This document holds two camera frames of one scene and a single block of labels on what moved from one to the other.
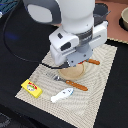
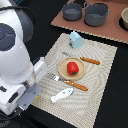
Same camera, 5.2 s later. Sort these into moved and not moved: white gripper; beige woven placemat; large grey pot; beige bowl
Moved: white gripper
Not moved: beige bowl; beige woven placemat; large grey pot
